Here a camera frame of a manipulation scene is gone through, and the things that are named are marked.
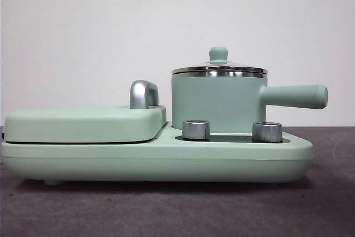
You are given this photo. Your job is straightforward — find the glass pot lid green knob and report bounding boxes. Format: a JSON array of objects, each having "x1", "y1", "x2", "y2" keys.
[{"x1": 171, "y1": 46, "x2": 268, "y2": 77}]

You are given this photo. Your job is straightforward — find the silver control knob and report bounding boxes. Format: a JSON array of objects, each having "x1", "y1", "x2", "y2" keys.
[
  {"x1": 182, "y1": 120, "x2": 211, "y2": 140},
  {"x1": 252, "y1": 122, "x2": 282, "y2": 142}
]

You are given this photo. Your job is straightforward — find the mint green breakfast maker base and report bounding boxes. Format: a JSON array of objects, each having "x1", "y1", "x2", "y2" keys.
[{"x1": 1, "y1": 122, "x2": 315, "y2": 186}]

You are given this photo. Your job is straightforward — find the mint green grill cover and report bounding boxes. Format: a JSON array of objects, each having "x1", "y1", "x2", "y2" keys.
[{"x1": 4, "y1": 104, "x2": 169, "y2": 143}]

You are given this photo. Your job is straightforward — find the mint green pot with handle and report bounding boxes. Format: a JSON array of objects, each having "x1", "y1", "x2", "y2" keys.
[{"x1": 171, "y1": 69, "x2": 329, "y2": 134}]

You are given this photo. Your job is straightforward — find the silver grill cover handle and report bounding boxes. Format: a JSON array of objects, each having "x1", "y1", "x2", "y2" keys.
[{"x1": 129, "y1": 80, "x2": 160, "y2": 110}]

